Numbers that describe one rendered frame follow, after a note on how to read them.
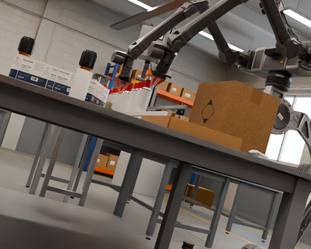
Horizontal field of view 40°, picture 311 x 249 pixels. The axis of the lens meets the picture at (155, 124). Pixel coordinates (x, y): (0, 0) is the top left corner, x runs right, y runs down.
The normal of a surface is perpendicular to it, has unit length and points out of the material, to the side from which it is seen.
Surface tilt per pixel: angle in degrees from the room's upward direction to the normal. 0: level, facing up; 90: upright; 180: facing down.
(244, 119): 90
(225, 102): 90
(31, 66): 90
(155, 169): 90
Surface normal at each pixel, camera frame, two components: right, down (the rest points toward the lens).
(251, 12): 0.44, 0.06
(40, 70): 0.22, 0.00
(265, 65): -0.85, -0.29
